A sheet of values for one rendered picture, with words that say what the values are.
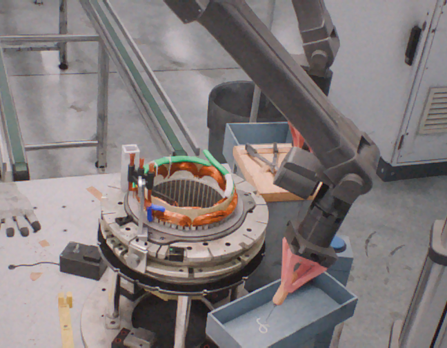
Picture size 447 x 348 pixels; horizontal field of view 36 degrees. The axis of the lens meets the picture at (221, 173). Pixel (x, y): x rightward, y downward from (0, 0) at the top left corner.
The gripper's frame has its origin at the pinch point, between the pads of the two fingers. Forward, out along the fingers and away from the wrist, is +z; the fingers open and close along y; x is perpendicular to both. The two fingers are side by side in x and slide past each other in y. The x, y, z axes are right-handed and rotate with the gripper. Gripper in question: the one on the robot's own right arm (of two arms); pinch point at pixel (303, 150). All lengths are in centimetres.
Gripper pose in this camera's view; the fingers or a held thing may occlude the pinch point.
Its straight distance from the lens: 157.2
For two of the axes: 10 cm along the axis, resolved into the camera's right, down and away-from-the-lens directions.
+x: 2.8, 5.4, -8.0
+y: -9.5, 0.6, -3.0
